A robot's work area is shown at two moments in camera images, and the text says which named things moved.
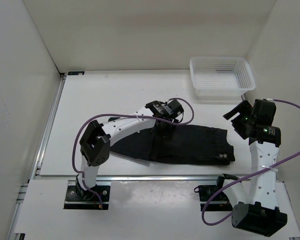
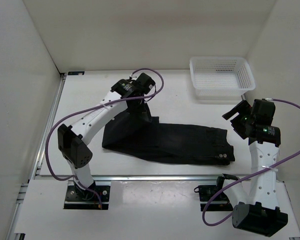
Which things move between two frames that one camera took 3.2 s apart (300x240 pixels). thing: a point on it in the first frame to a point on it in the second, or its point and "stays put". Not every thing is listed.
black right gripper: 244,108 stays put
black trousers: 179,143 stays put
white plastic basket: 221,78 stays put
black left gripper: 167,134 to 138,111
